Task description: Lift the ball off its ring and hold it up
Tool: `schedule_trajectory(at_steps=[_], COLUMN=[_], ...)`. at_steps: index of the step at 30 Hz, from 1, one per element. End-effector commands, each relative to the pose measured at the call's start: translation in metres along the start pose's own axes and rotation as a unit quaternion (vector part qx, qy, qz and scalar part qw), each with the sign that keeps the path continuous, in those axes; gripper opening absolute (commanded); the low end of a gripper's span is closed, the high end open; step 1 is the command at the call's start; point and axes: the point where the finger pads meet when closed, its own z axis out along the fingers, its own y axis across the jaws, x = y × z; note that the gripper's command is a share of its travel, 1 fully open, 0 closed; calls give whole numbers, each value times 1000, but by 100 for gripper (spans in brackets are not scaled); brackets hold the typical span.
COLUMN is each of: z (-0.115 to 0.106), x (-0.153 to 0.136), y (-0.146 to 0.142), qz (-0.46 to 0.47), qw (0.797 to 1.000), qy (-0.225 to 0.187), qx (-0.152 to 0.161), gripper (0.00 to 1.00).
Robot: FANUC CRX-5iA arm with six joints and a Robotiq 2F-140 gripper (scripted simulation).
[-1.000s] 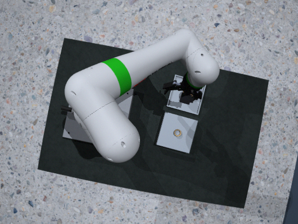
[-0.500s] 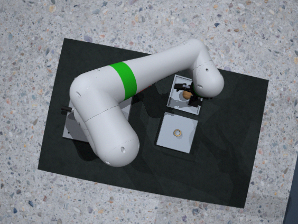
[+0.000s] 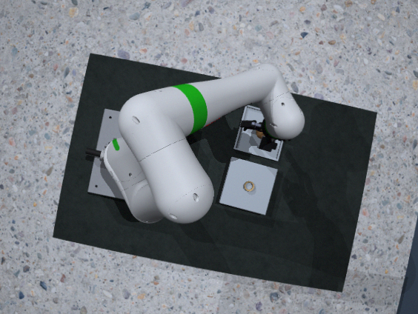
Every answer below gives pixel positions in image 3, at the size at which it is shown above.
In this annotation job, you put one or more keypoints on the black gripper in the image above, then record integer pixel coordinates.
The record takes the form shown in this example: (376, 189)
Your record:
(253, 125)

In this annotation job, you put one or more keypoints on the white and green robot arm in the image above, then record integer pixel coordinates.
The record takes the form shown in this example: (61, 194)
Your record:
(154, 126)

